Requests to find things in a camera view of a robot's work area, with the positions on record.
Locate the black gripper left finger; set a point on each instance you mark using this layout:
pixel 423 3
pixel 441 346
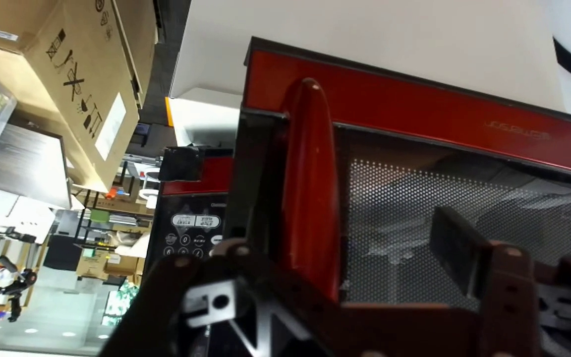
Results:
pixel 233 298

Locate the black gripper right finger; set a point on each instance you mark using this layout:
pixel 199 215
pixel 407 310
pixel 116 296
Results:
pixel 530 304

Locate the red black microwave body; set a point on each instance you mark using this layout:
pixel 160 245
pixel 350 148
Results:
pixel 189 225

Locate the large cardboard shipping box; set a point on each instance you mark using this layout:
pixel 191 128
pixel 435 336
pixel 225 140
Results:
pixel 55 66

